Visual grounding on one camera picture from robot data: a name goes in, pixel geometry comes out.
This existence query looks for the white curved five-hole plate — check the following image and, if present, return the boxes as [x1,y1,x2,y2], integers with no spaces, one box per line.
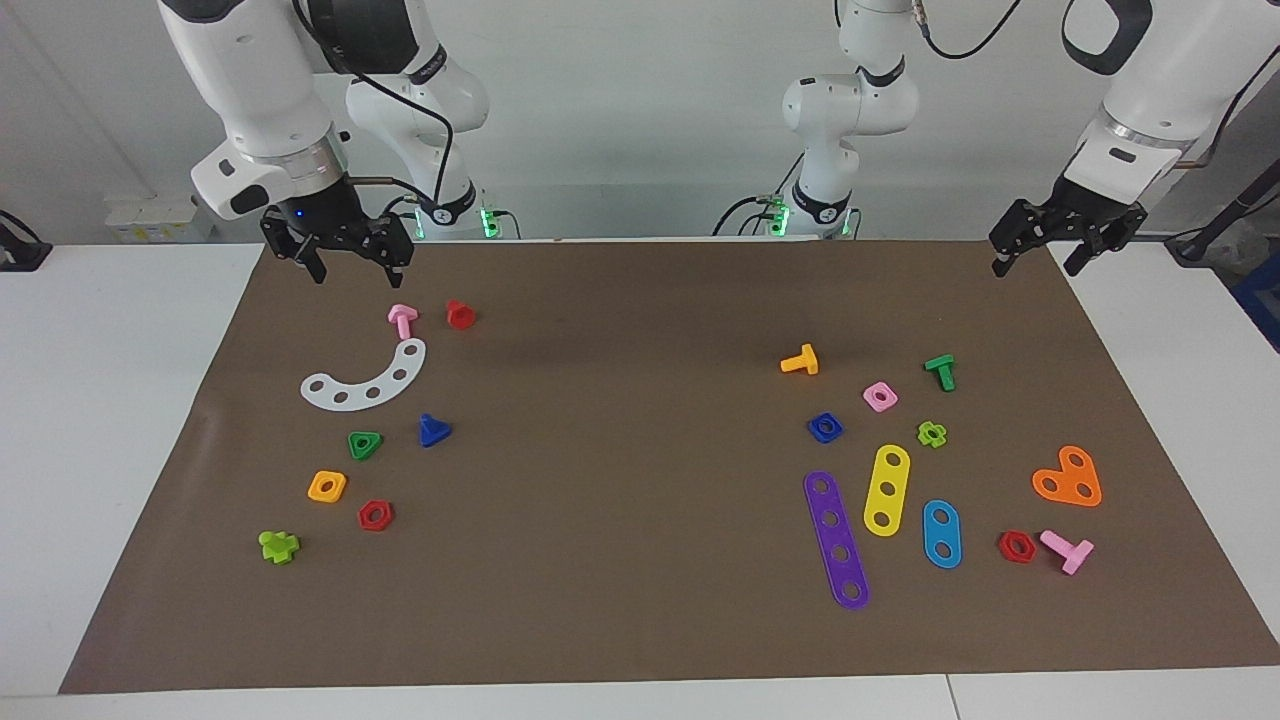
[300,337,428,412]

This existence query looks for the black stand leg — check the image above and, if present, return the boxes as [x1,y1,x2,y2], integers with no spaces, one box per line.
[1165,160,1280,263]

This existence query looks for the blue crate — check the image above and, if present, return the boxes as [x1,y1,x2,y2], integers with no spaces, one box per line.
[1232,255,1280,351]

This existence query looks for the orange heart-shaped plate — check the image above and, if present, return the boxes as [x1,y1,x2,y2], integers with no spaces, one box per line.
[1031,445,1103,508]

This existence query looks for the yellow three-hole plate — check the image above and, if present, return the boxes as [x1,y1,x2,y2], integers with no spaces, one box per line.
[863,444,912,538]

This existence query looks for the blue two-hole plate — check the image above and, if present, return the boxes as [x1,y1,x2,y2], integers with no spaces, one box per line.
[921,499,963,570]

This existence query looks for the large pink plastic screw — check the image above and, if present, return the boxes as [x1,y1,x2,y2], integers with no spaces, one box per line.
[1039,529,1095,576]

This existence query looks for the black clamp device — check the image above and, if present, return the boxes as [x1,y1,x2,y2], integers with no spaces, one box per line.
[0,210,53,273]

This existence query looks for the purple four-hole plate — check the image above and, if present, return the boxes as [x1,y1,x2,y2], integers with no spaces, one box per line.
[803,470,871,611]

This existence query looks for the brown table mat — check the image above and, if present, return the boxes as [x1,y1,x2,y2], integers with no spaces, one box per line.
[58,238,1280,696]

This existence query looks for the right base black cables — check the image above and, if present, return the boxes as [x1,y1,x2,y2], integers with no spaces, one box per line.
[378,195,421,241]

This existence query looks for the base black cables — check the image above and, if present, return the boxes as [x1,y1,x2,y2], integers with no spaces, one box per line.
[712,190,801,238]
[378,195,421,241]

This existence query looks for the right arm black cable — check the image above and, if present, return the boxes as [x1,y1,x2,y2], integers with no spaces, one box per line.
[290,0,456,216]

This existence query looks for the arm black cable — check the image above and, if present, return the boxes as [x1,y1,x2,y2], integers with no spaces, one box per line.
[290,0,456,216]
[912,0,1280,171]

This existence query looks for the white box at wall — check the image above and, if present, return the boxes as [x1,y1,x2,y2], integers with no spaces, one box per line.
[105,195,214,243]

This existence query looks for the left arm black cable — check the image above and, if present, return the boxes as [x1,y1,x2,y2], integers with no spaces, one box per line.
[912,0,1280,171]

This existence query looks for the left base black cables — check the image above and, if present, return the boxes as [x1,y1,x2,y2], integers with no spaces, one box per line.
[712,190,801,238]

